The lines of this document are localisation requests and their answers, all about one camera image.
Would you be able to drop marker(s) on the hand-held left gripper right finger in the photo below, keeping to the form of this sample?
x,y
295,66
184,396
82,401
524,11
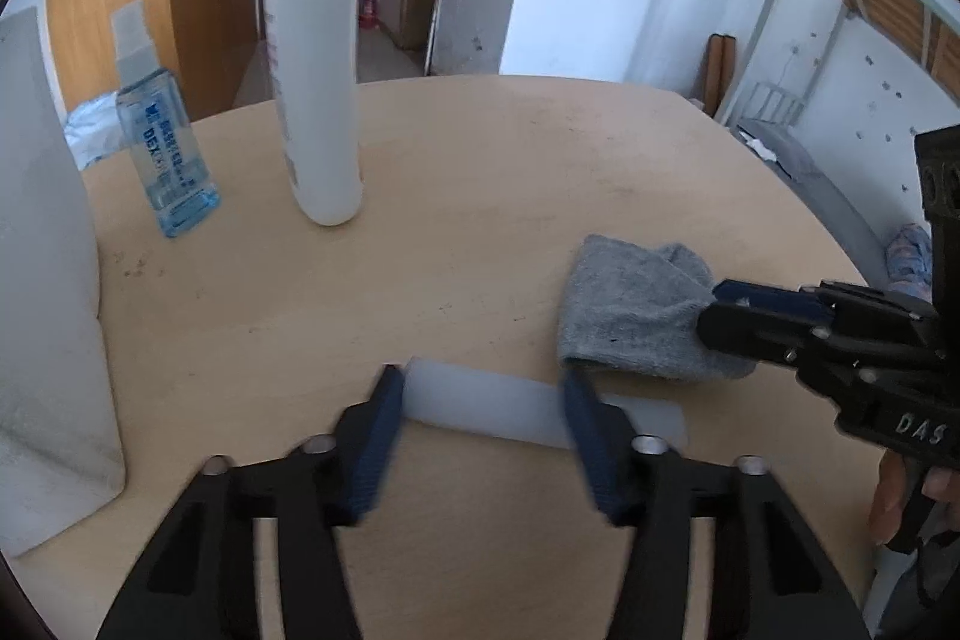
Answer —
x,y
592,452

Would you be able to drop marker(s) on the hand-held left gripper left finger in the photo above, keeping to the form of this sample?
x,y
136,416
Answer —
x,y
371,452

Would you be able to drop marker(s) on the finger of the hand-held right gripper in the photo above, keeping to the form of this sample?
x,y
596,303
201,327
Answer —
x,y
757,295
750,332

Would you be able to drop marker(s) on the translucent white plastic strip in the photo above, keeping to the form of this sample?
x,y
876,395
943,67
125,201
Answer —
x,y
487,400

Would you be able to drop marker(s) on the grey cloth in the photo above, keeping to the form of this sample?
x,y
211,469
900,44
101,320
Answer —
x,y
630,310

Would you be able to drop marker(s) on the person's right hand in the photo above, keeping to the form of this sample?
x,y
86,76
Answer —
x,y
887,497

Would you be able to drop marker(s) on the colourful patterned cloth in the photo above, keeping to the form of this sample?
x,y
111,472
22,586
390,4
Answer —
x,y
911,257

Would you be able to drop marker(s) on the wooden board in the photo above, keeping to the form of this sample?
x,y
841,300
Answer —
x,y
721,74

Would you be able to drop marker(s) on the white foam box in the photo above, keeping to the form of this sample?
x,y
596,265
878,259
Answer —
x,y
45,310

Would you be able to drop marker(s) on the blue spray bottle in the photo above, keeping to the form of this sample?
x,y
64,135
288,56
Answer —
x,y
165,145

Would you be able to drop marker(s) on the white bottle red cap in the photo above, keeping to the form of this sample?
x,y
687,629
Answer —
x,y
315,85

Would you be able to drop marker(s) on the light blue cloth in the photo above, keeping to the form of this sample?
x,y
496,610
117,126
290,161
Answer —
x,y
94,123

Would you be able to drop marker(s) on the red fire extinguisher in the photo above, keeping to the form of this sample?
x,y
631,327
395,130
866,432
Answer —
x,y
368,9

